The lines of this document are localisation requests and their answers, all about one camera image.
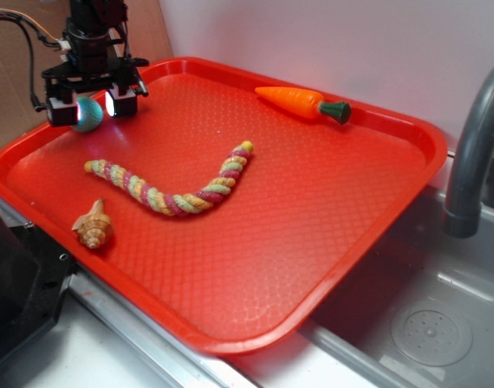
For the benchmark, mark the brown cardboard panel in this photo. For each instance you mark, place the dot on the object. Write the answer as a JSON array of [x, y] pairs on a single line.
[[51, 54]]

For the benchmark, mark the tan conch seashell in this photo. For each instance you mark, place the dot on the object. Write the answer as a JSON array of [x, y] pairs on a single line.
[[95, 228]]

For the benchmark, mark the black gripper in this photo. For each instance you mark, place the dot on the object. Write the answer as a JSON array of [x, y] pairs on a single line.
[[93, 62]]

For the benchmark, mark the orange toy carrot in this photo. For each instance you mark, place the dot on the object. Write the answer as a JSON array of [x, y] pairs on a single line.
[[305, 103]]

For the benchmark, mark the grey toy sink basin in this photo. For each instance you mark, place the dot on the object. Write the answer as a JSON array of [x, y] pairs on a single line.
[[417, 311]]

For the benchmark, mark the grey sink faucet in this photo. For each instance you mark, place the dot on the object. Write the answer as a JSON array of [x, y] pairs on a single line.
[[471, 183]]

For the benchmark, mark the braided multicolour rope toy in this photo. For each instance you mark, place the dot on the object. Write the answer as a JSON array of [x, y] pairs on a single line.
[[179, 193]]

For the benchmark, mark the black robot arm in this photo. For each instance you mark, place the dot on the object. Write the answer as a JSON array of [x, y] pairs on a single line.
[[97, 17]]

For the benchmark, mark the red plastic tray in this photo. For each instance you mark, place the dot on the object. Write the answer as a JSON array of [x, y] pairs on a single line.
[[313, 199]]

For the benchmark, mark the green textured ball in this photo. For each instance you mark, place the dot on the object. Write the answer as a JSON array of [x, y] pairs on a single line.
[[90, 115]]

